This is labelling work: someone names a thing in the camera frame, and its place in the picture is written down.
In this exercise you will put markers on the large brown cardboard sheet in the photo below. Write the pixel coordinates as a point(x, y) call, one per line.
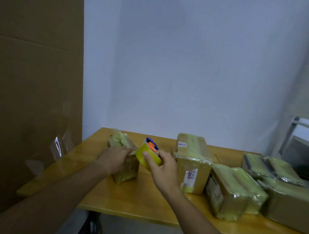
point(36, 96)

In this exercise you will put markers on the black metal table leg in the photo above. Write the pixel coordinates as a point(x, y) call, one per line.
point(93, 223)

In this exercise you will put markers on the orange dispenser with yellow tape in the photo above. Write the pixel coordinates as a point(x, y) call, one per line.
point(144, 154)

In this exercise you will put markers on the white metal shelf rack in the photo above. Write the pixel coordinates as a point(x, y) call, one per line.
point(289, 135)

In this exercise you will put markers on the yellow wooden table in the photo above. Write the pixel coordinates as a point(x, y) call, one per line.
point(144, 200)

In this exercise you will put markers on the person's left hand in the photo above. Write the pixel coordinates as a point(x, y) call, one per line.
point(113, 160)

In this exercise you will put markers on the small diamond sticker cardboard box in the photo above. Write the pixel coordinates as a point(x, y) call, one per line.
point(125, 173)

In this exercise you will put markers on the person's left forearm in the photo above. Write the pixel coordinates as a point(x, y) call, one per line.
point(53, 200)

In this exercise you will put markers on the large pink label cardboard box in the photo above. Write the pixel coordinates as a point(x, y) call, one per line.
point(193, 147)

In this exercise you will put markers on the small box with 031 label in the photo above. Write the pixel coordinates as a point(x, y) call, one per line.
point(256, 192)

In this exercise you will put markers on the taped box with label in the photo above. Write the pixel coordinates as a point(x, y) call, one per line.
point(229, 192)

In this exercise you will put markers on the person's right forearm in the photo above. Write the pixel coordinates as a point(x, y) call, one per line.
point(193, 217)

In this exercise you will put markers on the person's right hand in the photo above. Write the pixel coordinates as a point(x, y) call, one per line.
point(165, 176)

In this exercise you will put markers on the taped box with blue stripe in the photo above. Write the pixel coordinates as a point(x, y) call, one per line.
point(256, 164)

